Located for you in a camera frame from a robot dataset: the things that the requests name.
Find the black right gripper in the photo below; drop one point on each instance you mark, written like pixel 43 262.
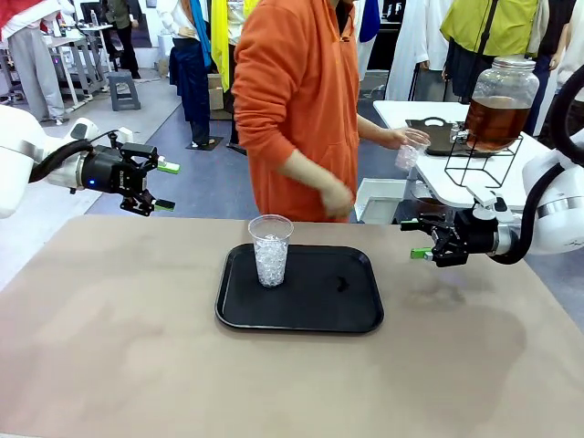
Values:
pixel 476 235

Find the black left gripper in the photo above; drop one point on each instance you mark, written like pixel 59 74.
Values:
pixel 107 171

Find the clear plastic cup with ice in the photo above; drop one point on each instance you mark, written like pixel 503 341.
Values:
pixel 271 264
pixel 410 155

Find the person's left forearm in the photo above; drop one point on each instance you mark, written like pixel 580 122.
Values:
pixel 376 132

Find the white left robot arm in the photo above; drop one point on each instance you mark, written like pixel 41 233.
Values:
pixel 13 150

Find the person's right forearm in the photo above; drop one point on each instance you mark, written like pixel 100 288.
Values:
pixel 303 173

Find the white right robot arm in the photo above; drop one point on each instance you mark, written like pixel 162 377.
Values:
pixel 556 191

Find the glass drink dispenser jar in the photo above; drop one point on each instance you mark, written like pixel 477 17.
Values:
pixel 497 118

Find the person's left hand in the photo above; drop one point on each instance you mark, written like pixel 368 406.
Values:
pixel 400 139

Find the person's right hand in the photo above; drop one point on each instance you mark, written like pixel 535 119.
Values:
pixel 337 198

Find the white side table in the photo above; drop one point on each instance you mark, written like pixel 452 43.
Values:
pixel 433 184

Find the white storage box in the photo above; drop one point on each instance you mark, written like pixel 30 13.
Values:
pixel 378 191

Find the grey plastic step stool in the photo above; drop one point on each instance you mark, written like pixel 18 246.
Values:
pixel 124 98

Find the mannequin with blue skirt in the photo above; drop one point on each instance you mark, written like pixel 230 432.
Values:
pixel 191 82

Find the brown cardboard box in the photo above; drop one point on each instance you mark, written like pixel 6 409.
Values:
pixel 216 98

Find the person in dark clothes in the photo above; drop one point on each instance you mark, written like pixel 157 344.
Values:
pixel 123 41

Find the black plastic serving tray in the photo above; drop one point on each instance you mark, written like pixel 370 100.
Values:
pixel 310 305

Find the white workshop desk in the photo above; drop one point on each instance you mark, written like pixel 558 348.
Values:
pixel 77 45

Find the person in red top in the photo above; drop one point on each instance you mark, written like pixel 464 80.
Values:
pixel 32 68

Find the yellow hanging garment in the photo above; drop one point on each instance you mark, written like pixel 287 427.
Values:
pixel 223 41

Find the person in orange hoodie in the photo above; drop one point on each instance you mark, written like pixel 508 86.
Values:
pixel 292 91

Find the white hanging garment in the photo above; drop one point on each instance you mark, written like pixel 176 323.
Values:
pixel 415 45

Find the lime green jacket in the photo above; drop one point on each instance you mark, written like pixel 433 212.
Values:
pixel 502 23

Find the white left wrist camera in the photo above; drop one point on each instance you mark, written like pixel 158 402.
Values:
pixel 123 135

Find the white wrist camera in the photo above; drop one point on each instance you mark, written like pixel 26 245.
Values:
pixel 488 203
pixel 123 135

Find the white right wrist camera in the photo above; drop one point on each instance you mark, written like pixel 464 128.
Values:
pixel 488 203

